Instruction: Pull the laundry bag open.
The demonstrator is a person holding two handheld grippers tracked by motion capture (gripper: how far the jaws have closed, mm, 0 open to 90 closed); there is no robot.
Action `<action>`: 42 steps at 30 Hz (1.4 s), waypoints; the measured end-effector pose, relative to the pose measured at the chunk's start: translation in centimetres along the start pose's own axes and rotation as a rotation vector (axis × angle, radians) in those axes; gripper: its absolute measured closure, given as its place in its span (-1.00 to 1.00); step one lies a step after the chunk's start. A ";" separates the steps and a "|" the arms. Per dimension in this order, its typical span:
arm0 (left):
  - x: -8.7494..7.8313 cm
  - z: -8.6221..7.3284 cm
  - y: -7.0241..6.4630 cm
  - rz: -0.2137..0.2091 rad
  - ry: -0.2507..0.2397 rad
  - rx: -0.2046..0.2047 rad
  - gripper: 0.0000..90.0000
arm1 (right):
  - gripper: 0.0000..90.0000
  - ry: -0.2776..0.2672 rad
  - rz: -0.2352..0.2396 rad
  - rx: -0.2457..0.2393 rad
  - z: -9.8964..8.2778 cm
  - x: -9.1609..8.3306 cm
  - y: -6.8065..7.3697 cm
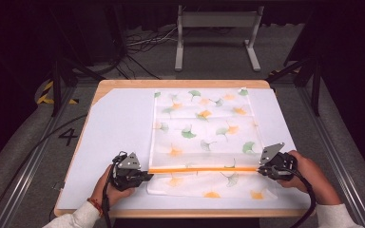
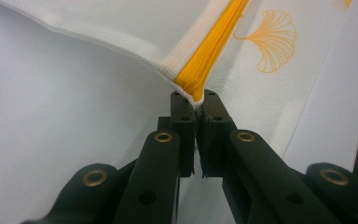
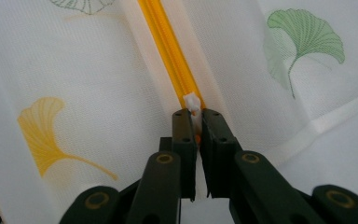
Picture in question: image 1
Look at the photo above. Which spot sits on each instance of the person's right hand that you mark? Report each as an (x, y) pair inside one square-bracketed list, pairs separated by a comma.
[(313, 180)]

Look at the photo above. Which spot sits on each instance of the yellow black hazard tape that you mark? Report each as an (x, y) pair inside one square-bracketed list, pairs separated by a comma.
[(46, 91)]

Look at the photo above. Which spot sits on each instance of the white metal stand frame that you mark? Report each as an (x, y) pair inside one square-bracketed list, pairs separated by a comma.
[(218, 19)]

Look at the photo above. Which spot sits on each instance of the white table mat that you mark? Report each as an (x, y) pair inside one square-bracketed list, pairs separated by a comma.
[(120, 126)]

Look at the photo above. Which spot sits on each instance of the person's left hand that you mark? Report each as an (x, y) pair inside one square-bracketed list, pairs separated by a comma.
[(103, 194)]

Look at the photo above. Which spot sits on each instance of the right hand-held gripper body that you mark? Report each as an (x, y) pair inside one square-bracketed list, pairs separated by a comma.
[(271, 153)]

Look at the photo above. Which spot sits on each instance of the leaf-print pillowcase with orange zipper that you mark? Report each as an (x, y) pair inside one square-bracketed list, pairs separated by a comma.
[(202, 136)]

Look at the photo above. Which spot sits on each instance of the aluminium floor rail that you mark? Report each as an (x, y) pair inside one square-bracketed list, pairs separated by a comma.
[(332, 139), (34, 158)]

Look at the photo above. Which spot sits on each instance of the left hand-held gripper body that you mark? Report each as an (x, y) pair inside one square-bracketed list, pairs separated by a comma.
[(130, 163)]

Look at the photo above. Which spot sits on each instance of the black metal stand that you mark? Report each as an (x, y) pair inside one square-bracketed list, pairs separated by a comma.
[(56, 82), (315, 85)]

